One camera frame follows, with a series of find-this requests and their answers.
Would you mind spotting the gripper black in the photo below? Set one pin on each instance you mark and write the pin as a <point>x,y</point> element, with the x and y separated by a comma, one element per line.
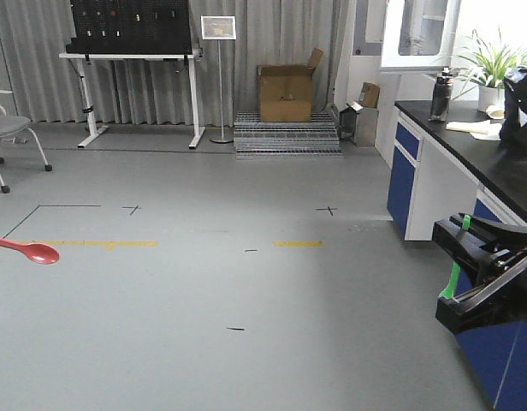
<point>475,249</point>

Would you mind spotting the green plastic spoon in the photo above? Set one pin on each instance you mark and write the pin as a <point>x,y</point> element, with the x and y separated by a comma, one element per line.
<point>449,291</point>

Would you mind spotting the red plastic spoon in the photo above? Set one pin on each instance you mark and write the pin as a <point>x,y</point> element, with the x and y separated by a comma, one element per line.
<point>37,252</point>

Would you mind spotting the white fume cabinet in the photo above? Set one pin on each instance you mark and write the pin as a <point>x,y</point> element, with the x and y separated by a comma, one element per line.
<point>418,35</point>

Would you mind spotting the blue white lab counter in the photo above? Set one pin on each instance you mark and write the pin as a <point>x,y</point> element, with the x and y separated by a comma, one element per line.
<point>438,172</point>

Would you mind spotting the black bag on counter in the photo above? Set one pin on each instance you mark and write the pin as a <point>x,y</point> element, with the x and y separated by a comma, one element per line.
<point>514,128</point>

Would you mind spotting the dark water bottle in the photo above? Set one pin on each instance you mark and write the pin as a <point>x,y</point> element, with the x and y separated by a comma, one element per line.
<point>441,95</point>

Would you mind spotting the metal step box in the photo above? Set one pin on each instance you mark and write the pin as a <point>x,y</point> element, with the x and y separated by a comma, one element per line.
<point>358,124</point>

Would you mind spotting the potted green plant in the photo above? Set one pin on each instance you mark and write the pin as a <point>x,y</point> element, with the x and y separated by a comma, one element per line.
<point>487,62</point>

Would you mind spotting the small cardboard box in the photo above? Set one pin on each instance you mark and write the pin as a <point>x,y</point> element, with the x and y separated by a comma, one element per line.
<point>369,95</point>

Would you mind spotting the metal grate platform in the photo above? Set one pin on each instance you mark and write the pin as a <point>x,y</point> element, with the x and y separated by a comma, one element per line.
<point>254,138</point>

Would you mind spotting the sign on metal stand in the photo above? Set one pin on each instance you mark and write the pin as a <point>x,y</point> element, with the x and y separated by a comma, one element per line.
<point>219,28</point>

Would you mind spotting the black pegboard panel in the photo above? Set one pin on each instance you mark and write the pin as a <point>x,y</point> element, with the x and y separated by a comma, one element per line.
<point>131,27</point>

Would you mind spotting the grey office chair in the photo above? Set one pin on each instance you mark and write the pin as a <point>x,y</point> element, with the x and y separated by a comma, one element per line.
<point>9,127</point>

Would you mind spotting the white frame work table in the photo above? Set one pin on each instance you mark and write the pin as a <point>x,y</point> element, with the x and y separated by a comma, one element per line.
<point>81,60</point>

